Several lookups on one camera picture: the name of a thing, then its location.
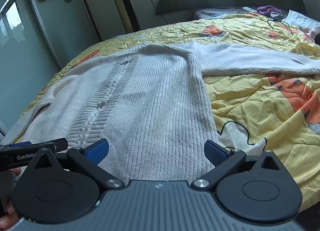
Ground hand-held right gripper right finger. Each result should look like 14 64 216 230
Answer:
191 140 288 192

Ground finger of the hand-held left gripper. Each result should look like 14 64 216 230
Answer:
30 138 69 152
0 141 33 150

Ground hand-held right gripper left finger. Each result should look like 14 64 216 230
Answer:
27 138 125 192

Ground white knit sweater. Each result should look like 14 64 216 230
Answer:
21 41 320 182

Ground person's left hand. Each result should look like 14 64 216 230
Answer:
0 167 22 230

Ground yellow printed blanket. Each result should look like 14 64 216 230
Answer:
2 13 320 221

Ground wardrobe door with flower stickers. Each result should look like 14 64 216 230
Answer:
0 0 101 133

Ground grey patterned pillow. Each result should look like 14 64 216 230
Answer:
192 8 250 20

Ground gold tower fan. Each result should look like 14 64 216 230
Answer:
105 0 140 32

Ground purple cloth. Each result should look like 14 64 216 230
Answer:
257 5 283 17

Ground pink cloth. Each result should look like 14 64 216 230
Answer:
307 25 320 45

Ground white printed pillow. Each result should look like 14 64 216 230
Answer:
285 10 320 32

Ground black cable on bed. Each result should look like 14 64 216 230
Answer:
267 17 293 35

